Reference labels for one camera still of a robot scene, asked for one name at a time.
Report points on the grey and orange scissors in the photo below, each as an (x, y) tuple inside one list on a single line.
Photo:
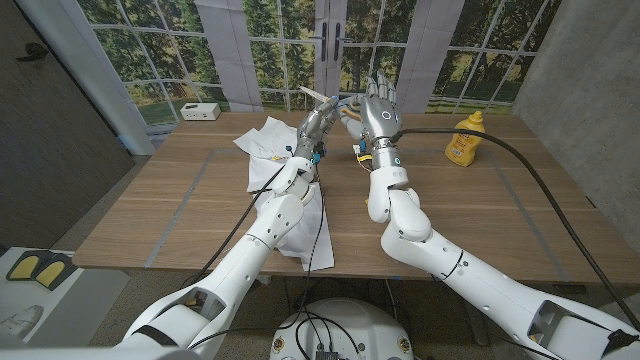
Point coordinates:
[(345, 107)]

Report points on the white power socket box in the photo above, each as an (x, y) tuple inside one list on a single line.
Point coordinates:
[(200, 111)]

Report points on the creased white paper sheet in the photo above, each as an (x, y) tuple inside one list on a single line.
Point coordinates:
[(315, 235)]

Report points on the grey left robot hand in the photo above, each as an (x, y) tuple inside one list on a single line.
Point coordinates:
[(317, 125)]

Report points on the yellow mustard bottle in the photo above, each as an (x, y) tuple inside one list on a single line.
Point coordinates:
[(466, 140)]

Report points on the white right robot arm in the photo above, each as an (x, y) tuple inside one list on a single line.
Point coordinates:
[(475, 280)]

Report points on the crumpled white paper sheet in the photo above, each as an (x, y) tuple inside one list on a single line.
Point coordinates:
[(265, 145)]

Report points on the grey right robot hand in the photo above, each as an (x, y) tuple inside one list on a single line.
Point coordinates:
[(380, 122)]

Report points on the printed forest window backdrop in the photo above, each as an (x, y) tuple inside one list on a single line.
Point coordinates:
[(250, 50)]

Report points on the grey torso connector box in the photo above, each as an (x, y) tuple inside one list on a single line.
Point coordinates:
[(327, 356)]

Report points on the white backdrop frame post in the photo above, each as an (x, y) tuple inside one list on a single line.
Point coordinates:
[(95, 70)]

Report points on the grey table leg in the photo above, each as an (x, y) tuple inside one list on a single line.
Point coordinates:
[(475, 325)]

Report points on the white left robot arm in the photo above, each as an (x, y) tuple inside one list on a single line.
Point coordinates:
[(240, 260)]

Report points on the white sneaker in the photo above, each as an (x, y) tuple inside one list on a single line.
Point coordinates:
[(20, 320)]

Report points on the white robot torso base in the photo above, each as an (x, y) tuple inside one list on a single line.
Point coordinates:
[(360, 325)]

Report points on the yellow black foot pedal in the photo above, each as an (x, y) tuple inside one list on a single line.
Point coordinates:
[(22, 267), (50, 272)]

